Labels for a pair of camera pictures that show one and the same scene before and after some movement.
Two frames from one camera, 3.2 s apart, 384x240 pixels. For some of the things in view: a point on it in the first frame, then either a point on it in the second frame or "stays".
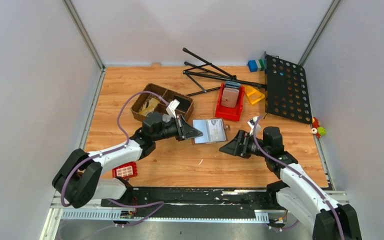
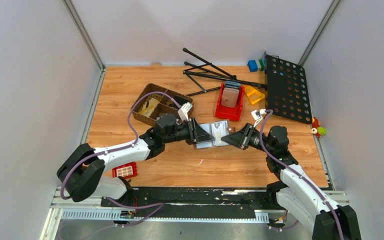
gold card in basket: x=150 y=106 stays
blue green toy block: x=256 y=65 stays
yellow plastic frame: x=253 y=95 stays
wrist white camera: x=172 y=107 -> x=184 y=110
